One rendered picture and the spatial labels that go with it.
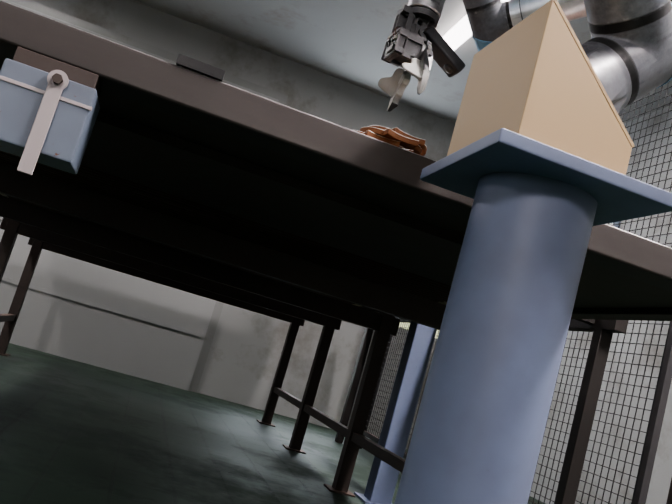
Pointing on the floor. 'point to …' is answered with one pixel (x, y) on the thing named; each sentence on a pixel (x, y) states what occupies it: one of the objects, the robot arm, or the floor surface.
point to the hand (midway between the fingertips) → (405, 105)
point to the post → (400, 412)
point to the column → (508, 313)
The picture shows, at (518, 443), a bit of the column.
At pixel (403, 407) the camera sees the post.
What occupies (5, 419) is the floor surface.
